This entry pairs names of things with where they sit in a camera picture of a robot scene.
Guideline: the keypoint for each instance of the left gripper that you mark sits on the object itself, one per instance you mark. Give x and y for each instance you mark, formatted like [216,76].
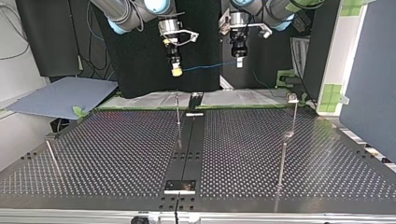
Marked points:
[239,46]

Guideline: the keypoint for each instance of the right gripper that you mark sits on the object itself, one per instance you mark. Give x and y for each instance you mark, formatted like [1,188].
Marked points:
[173,53]

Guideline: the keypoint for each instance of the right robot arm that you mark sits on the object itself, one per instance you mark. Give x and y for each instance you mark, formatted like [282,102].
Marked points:
[123,12]

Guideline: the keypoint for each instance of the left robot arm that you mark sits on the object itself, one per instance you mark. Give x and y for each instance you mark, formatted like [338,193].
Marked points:
[274,12]

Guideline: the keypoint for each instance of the connector holder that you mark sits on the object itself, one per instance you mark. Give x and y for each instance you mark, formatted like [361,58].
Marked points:
[195,100]

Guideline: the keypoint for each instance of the black panel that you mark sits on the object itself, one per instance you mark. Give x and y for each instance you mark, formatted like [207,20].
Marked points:
[140,62]

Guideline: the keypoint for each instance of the grey board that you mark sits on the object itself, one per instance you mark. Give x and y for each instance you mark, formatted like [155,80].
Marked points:
[62,96]

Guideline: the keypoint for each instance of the black box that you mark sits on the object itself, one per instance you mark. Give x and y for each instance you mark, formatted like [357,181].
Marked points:
[46,37]

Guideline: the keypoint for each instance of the metal post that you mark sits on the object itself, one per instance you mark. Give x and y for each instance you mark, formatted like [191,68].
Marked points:
[294,115]
[51,153]
[282,165]
[177,109]

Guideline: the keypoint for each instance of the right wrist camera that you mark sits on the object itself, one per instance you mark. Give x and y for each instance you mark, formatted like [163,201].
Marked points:
[193,35]

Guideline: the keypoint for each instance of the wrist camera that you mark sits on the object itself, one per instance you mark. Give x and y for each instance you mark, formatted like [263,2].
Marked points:
[265,31]
[193,35]

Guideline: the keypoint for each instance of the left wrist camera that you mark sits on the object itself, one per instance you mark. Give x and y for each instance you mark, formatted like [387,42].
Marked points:
[265,31]

